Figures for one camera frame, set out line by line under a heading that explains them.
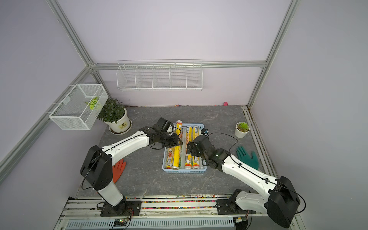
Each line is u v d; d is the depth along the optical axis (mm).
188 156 840
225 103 1239
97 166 451
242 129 957
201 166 829
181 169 820
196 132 959
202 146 588
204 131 717
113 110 932
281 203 390
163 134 729
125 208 695
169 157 881
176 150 807
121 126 1008
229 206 657
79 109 829
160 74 992
